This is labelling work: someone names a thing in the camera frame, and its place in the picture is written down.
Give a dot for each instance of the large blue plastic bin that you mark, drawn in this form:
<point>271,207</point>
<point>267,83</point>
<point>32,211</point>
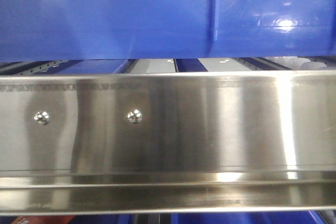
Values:
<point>37,30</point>

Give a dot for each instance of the right steel screw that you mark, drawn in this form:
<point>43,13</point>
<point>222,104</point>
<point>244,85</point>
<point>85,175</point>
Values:
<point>135,116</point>

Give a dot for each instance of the steel screw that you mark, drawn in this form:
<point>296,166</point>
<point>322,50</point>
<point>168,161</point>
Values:
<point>135,116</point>
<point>42,117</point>

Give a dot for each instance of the steel rack front beam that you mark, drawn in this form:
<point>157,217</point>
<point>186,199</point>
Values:
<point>236,141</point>

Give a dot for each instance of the left steel screw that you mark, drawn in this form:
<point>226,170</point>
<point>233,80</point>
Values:
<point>42,117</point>

